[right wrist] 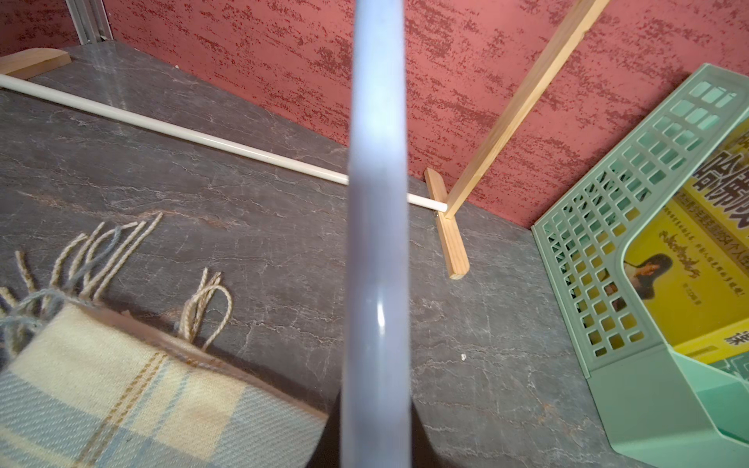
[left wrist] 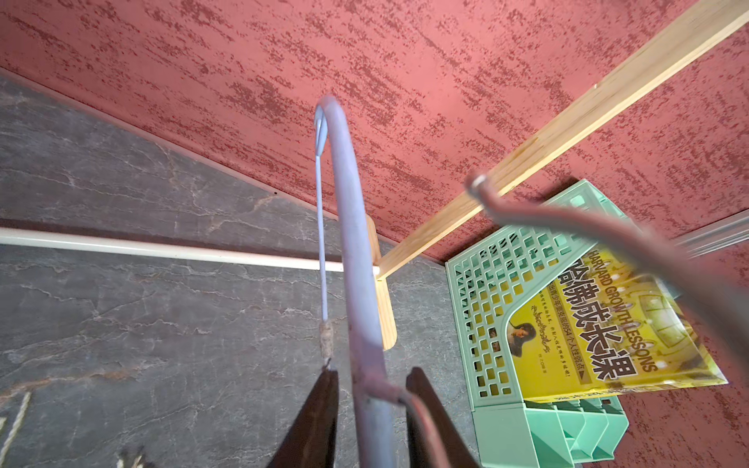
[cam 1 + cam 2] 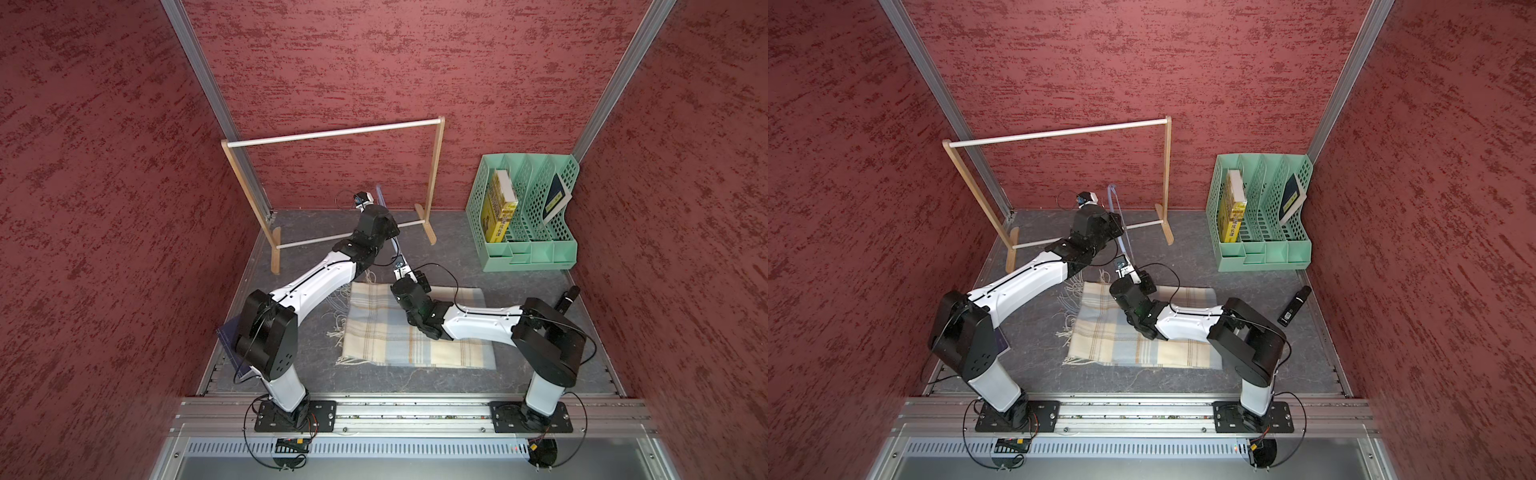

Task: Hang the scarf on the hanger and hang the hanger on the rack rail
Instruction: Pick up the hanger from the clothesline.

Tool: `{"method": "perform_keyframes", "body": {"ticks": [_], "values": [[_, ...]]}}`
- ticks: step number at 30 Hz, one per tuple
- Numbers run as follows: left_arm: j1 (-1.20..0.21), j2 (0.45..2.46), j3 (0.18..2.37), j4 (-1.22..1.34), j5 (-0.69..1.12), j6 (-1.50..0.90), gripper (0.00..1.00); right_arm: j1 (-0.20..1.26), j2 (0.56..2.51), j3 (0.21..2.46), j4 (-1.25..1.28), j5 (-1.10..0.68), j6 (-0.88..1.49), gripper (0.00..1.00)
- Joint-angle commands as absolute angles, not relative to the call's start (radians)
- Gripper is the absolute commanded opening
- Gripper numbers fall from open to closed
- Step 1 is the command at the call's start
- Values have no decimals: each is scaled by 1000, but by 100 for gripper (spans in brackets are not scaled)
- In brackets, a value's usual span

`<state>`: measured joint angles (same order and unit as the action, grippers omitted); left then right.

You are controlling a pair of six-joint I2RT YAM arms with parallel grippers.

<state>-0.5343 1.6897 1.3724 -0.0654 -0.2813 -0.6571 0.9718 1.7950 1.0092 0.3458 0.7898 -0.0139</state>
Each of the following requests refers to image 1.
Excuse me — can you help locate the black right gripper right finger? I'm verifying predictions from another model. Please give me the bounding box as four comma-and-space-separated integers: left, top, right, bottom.
411, 402, 443, 468

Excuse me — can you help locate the wooden clothes rack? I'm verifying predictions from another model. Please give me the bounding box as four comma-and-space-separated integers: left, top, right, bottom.
1, 1, 608, 279

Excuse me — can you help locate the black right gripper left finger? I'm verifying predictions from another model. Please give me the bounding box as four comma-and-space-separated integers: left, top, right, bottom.
305, 392, 341, 468

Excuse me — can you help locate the aluminium corner post left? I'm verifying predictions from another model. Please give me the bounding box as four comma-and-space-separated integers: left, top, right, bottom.
66, 0, 113, 45

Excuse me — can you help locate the yellow book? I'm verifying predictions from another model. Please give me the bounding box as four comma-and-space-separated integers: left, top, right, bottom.
624, 122, 748, 365

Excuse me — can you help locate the green plastic file organizer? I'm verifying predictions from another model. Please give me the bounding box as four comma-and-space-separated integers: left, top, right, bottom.
532, 64, 748, 467

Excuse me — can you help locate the plaid beige blue scarf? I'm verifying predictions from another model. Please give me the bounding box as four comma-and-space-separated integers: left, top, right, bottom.
1, 220, 326, 467

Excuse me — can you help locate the light blue clothes hanger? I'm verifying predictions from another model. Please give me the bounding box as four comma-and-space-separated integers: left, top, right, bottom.
341, 1, 412, 467

